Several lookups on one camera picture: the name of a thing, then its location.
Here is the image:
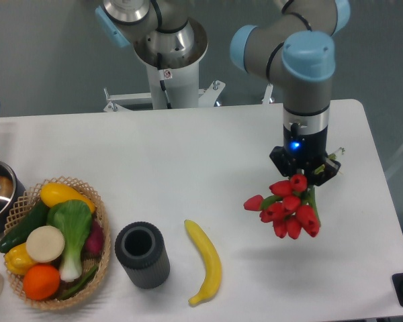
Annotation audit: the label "green bean pod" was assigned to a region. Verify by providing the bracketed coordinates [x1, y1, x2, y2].
[57, 265, 99, 301]

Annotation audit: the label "dark grey ribbed vase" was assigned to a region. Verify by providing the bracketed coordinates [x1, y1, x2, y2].
[114, 221, 171, 289]

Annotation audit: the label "red tulip bouquet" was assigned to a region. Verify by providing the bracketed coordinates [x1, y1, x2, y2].
[243, 146, 346, 240]

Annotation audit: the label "yellow banana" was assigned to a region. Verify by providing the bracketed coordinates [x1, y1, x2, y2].
[184, 219, 222, 307]

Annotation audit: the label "dark green cucumber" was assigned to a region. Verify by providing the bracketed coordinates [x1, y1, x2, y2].
[0, 201, 50, 254]

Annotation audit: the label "yellow bell pepper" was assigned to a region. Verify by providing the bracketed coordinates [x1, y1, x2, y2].
[4, 243, 37, 276]

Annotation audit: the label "purple sweet potato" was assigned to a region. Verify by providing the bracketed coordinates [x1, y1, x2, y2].
[84, 219, 104, 256]

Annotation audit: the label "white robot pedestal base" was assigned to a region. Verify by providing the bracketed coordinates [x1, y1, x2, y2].
[103, 62, 226, 112]

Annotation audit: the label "yellow squash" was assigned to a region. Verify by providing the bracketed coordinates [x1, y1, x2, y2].
[40, 182, 95, 213]

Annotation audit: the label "orange fruit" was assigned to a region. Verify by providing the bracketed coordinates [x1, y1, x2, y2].
[23, 264, 60, 301]

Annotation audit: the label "green bok choy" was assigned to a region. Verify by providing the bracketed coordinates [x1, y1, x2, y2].
[47, 200, 92, 282]

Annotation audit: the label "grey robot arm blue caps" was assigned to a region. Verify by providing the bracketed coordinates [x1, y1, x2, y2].
[95, 1, 351, 186]

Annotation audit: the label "woven wicker basket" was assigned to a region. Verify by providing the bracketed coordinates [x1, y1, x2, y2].
[4, 176, 111, 311]

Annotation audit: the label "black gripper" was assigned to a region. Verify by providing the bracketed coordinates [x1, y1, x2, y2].
[269, 111, 341, 186]

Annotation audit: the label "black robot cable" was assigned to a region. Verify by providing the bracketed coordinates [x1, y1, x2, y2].
[156, 52, 173, 110]

